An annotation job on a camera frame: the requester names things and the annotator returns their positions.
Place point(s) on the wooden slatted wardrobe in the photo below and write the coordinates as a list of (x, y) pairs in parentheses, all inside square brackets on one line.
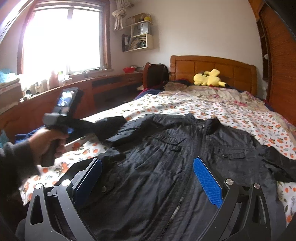
[(278, 58)]

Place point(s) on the black jacket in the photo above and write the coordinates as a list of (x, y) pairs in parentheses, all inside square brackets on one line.
[(148, 189)]

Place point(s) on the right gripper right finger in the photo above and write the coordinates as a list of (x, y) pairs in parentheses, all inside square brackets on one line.
[(242, 211)]

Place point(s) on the blue garment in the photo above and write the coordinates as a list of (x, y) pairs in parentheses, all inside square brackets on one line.
[(22, 137)]

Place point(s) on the red bowl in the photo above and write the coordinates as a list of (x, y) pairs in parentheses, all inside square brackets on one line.
[(129, 70)]

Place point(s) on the white wall shelf unit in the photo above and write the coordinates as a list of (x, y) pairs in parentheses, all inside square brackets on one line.
[(138, 33)]

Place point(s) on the orange-print floral bedsheet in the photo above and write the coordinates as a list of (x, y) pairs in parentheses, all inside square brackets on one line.
[(268, 127)]

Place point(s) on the window with wooden frame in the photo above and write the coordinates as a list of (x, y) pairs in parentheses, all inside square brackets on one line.
[(41, 37)]

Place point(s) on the pale floral quilt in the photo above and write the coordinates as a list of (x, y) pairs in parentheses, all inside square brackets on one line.
[(213, 94)]

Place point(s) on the person's left hand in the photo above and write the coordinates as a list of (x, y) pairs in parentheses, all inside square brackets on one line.
[(40, 143)]

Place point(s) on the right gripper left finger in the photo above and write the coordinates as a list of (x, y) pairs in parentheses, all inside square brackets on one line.
[(53, 212)]

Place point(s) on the pink bottle on sill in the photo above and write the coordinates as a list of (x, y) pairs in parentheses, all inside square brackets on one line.
[(53, 80)]

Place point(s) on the yellow Pikachu plush toy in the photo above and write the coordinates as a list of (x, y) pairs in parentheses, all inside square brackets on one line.
[(209, 78)]

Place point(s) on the left forearm dark sleeve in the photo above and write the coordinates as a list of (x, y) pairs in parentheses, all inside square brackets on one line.
[(18, 162)]

